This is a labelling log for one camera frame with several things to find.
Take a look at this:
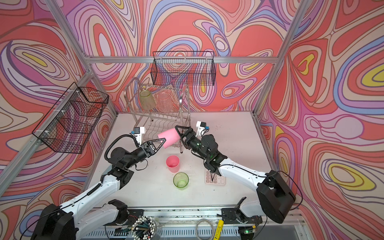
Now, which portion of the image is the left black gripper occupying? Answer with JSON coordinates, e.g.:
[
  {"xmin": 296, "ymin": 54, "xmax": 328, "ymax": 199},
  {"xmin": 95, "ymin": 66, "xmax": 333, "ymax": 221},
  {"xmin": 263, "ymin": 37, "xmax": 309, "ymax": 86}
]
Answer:
[{"xmin": 123, "ymin": 141, "xmax": 165, "ymax": 172}]

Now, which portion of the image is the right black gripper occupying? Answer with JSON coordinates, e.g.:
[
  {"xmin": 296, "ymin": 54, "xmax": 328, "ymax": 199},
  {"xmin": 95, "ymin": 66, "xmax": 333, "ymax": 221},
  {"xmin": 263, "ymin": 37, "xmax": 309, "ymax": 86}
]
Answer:
[{"xmin": 175, "ymin": 125, "xmax": 209, "ymax": 161}]

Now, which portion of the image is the opaque pink cup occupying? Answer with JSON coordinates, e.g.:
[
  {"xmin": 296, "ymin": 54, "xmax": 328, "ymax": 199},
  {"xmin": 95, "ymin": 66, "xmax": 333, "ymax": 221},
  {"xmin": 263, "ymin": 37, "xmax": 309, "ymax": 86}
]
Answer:
[
  {"xmin": 158, "ymin": 128, "xmax": 180, "ymax": 149},
  {"xmin": 166, "ymin": 156, "xmax": 180, "ymax": 173}
]

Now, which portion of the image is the clear pink cup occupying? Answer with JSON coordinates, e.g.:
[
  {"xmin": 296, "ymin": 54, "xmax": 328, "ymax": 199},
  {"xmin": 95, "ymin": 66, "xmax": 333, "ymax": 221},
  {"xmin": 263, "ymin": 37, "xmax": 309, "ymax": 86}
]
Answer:
[{"xmin": 157, "ymin": 92, "xmax": 173, "ymax": 113}]

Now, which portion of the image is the green translucent cup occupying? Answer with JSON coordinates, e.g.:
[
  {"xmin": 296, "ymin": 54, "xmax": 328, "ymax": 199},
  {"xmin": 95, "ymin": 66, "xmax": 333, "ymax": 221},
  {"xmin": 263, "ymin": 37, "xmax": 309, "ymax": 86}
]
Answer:
[
  {"xmin": 173, "ymin": 172, "xmax": 189, "ymax": 190},
  {"xmin": 140, "ymin": 90, "xmax": 156, "ymax": 111}
]

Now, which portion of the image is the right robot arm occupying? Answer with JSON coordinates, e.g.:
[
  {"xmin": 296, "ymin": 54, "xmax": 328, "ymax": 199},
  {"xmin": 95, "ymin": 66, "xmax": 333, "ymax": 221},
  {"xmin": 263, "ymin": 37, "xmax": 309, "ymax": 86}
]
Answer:
[{"xmin": 175, "ymin": 126, "xmax": 296, "ymax": 224}]

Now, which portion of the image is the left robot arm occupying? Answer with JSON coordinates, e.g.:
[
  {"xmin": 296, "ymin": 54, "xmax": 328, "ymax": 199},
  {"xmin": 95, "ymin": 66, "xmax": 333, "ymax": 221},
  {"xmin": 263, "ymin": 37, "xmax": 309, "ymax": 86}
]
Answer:
[{"xmin": 31, "ymin": 134, "xmax": 167, "ymax": 240}]

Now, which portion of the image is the steel two-tier dish rack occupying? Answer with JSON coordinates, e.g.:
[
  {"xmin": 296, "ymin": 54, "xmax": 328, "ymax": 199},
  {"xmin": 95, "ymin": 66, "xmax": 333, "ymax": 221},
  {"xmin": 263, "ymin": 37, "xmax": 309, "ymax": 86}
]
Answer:
[{"xmin": 123, "ymin": 78, "xmax": 191, "ymax": 141}]

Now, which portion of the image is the pink calculator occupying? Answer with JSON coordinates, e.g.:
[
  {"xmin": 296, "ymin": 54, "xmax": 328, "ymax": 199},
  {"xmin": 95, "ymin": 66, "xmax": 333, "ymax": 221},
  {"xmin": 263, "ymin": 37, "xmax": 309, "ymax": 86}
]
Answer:
[{"xmin": 205, "ymin": 170, "xmax": 226, "ymax": 186}]

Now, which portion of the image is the yellow marker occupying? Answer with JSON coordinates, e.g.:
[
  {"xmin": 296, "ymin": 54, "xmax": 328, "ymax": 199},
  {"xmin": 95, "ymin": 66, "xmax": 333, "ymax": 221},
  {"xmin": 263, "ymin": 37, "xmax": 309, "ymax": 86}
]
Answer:
[{"xmin": 213, "ymin": 220, "xmax": 224, "ymax": 240}]

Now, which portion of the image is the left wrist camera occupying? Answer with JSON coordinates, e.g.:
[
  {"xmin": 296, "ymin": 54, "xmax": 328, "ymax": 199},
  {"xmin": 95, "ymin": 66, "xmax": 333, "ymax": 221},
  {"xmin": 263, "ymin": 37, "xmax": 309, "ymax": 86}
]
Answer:
[{"xmin": 131, "ymin": 127, "xmax": 146, "ymax": 145}]

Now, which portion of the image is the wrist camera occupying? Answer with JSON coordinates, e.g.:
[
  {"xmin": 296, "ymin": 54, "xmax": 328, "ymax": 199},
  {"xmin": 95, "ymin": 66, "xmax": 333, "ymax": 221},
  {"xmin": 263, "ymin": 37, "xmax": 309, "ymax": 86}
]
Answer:
[
  {"xmin": 196, "ymin": 121, "xmax": 210, "ymax": 137},
  {"xmin": 131, "ymin": 127, "xmax": 146, "ymax": 145}
]

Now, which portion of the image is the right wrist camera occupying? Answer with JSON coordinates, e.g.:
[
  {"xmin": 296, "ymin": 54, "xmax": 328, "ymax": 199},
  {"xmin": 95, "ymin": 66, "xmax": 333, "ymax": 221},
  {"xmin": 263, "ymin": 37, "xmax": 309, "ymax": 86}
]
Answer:
[{"xmin": 196, "ymin": 121, "xmax": 210, "ymax": 137}]

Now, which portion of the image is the black wire basket back wall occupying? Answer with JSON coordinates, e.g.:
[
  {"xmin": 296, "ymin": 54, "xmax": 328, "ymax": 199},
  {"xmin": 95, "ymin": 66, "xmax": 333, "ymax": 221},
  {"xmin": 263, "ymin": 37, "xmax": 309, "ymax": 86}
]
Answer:
[{"xmin": 151, "ymin": 50, "xmax": 216, "ymax": 88}]

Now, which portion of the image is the black wire basket wall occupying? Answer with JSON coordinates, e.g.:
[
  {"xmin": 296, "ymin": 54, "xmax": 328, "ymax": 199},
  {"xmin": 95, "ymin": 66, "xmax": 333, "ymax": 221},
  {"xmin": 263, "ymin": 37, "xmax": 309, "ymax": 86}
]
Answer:
[
  {"xmin": 32, "ymin": 83, "xmax": 109, "ymax": 154},
  {"xmin": 151, "ymin": 50, "xmax": 216, "ymax": 88}
]

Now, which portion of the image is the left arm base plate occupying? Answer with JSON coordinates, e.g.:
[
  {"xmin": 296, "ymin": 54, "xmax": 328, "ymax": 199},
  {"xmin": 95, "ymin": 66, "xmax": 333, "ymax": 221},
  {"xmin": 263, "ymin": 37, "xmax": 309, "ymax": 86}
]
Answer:
[{"xmin": 106, "ymin": 209, "xmax": 144, "ymax": 226}]

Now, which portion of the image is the grey coiled cable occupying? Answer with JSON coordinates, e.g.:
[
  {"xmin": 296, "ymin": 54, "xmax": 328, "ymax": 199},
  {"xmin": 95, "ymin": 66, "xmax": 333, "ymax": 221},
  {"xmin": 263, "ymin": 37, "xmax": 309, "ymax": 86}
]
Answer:
[{"xmin": 195, "ymin": 218, "xmax": 216, "ymax": 240}]

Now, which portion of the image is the black wire basket left wall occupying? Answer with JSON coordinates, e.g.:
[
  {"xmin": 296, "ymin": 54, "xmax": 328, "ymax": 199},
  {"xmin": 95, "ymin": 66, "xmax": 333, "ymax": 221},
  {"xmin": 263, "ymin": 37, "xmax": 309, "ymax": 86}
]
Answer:
[{"xmin": 32, "ymin": 83, "xmax": 109, "ymax": 154}]

